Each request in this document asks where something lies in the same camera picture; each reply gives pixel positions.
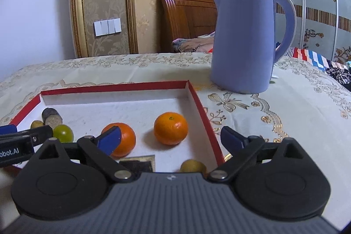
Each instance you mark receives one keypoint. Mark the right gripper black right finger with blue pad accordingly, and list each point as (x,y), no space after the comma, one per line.
(244,151)

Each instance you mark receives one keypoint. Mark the dark sugarcane piece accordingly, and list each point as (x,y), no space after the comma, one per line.
(139,164)
(51,117)

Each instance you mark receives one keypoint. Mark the patterned pillow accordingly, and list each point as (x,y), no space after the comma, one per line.
(203,43)

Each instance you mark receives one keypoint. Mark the blue electric kettle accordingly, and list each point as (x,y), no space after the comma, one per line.
(250,37)

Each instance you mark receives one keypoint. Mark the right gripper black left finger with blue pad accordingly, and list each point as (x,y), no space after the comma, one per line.
(97,151)

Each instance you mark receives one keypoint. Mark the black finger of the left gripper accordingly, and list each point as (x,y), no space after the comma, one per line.
(37,135)

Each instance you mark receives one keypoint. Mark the red shallow cardboard box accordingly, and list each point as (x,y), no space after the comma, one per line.
(87,110)

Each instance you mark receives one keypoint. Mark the gold wall panel frame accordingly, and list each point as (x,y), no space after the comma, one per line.
(104,2)

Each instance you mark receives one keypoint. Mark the colourful striped bedding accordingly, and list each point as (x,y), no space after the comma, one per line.
(320,62)

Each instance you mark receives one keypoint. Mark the orange mandarin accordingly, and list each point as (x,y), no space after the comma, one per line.
(128,139)
(170,128)

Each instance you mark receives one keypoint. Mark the white wall switch panel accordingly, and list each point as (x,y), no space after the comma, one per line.
(107,27)

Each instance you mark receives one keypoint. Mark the yellow-green small fruit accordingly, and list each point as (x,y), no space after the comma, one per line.
(36,124)
(191,165)

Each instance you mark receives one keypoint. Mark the floral cream tablecloth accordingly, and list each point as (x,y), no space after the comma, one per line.
(302,102)

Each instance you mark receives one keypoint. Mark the wooden bed headboard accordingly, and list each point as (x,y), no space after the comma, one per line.
(185,19)

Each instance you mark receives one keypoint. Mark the green round fruit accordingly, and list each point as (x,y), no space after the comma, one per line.
(63,133)

